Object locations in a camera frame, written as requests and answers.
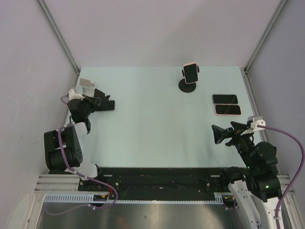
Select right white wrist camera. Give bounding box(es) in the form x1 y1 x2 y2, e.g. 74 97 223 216
240 116 266 135

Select black folding phone stand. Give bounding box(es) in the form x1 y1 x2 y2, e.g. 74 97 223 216
94 89 115 111

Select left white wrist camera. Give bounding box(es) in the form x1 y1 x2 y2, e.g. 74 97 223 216
68 89 84 101

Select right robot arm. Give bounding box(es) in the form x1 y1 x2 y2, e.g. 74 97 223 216
212 117 286 229

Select white slotted cable duct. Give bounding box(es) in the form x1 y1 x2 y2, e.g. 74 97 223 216
42 193 226 205

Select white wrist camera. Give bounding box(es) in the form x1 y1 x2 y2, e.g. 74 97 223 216
240 116 266 135
68 89 84 101

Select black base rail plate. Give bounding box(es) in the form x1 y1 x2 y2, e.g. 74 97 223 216
78 167 248 195

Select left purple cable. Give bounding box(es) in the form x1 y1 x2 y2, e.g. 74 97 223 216
44 95 119 215

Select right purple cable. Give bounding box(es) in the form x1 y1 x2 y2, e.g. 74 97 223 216
232 125 305 229

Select pink phone on round stand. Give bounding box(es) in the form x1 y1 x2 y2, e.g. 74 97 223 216
183 62 200 84

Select dark blue phone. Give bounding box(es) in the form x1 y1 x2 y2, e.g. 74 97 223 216
212 94 238 104

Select purple cable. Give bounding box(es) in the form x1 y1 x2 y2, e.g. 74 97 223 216
232 125 305 229
44 95 119 215

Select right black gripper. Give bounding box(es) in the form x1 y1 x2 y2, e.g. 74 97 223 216
211 121 256 170

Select pink phone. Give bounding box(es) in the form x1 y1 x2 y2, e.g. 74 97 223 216
214 104 242 115
183 62 200 84

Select silver phone stand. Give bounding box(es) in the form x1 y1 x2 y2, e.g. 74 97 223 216
79 78 95 96

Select black round-base phone stand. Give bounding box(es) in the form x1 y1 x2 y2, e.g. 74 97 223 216
178 70 196 93

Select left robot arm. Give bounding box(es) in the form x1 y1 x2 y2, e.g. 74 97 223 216
44 94 105 191

